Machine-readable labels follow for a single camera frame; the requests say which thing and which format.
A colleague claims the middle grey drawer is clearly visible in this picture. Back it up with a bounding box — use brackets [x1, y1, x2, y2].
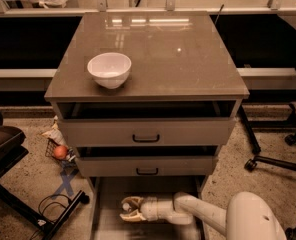
[76, 146, 218, 177]

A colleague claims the top grey drawer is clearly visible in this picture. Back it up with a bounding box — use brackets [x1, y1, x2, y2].
[55, 100, 238, 147]

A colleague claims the red apple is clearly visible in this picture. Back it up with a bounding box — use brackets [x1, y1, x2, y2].
[53, 145, 68, 160]

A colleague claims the snack bag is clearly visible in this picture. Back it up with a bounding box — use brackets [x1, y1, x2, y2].
[42, 116, 66, 146]

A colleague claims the bottom open grey drawer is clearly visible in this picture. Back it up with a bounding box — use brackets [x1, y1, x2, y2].
[90, 176, 205, 240]

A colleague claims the black wire basket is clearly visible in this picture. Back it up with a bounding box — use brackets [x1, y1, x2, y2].
[45, 139, 76, 168]

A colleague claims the black chair left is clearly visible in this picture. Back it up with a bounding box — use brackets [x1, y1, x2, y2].
[0, 112, 90, 240]

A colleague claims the white ceramic bowl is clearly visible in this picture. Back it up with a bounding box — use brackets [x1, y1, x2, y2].
[87, 52, 132, 89]

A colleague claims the black cable on floor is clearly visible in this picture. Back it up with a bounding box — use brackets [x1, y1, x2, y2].
[28, 193, 74, 240]

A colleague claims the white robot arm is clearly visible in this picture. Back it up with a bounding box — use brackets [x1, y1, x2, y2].
[120, 192, 287, 240]

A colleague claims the grey drawer cabinet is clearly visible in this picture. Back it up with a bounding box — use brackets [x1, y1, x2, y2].
[43, 11, 250, 240]

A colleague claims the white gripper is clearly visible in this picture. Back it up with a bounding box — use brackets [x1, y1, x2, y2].
[120, 196, 174, 222]

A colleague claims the clear plastic water bottle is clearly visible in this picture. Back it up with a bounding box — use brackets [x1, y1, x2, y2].
[122, 202, 136, 214]

